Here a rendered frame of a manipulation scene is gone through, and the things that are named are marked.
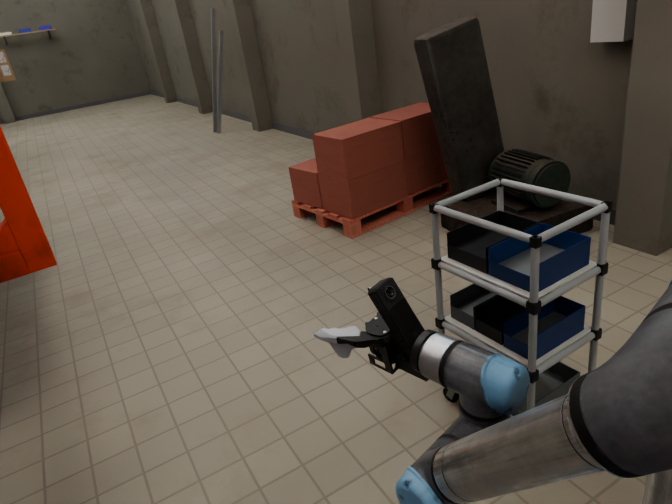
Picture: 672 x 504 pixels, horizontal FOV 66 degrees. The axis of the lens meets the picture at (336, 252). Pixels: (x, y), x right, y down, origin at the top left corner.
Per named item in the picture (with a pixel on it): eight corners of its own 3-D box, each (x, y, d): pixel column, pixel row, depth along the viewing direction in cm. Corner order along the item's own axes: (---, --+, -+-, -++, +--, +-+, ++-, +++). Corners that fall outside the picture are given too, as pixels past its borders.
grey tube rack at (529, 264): (436, 401, 244) (422, 204, 201) (498, 363, 262) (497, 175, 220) (530, 473, 201) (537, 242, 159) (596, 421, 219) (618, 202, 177)
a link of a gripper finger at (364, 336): (336, 350, 87) (388, 346, 85) (334, 343, 86) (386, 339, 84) (340, 331, 91) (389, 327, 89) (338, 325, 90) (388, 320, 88)
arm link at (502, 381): (505, 433, 72) (505, 384, 68) (440, 400, 79) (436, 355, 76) (532, 401, 76) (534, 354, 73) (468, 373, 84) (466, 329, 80)
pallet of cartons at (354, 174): (288, 213, 505) (272, 129, 470) (400, 174, 566) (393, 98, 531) (344, 241, 424) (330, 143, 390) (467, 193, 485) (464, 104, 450)
